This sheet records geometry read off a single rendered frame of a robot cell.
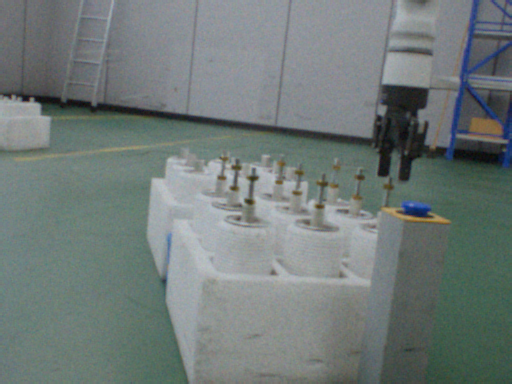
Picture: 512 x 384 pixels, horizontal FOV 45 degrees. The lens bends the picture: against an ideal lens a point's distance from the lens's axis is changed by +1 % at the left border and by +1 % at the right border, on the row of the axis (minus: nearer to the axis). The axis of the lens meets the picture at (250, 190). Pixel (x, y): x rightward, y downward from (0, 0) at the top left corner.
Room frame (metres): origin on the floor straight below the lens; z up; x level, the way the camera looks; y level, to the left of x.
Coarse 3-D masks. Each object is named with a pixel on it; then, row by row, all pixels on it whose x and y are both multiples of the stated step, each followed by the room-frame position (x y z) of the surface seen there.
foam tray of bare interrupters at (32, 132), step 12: (0, 120) 3.23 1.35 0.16; (12, 120) 3.25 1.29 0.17; (24, 120) 3.35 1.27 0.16; (36, 120) 3.46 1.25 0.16; (48, 120) 3.57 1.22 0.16; (0, 132) 3.23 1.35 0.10; (12, 132) 3.25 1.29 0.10; (24, 132) 3.35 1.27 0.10; (36, 132) 3.46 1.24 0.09; (48, 132) 3.58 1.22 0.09; (0, 144) 3.23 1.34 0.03; (12, 144) 3.26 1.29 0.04; (24, 144) 3.36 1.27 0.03; (36, 144) 3.47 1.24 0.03; (48, 144) 3.59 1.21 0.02
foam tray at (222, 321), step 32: (192, 224) 1.22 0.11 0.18; (192, 256) 0.98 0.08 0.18; (192, 288) 0.94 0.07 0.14; (224, 288) 0.87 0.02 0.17; (256, 288) 0.88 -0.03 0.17; (288, 288) 0.90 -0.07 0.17; (320, 288) 0.91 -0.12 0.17; (352, 288) 0.92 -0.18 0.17; (192, 320) 0.91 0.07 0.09; (224, 320) 0.87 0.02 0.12; (256, 320) 0.88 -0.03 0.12; (288, 320) 0.90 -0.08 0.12; (320, 320) 0.91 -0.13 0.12; (352, 320) 0.92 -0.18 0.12; (192, 352) 0.88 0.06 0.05; (224, 352) 0.87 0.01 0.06; (256, 352) 0.89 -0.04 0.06; (288, 352) 0.90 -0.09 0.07; (320, 352) 0.91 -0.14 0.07; (352, 352) 0.93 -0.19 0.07
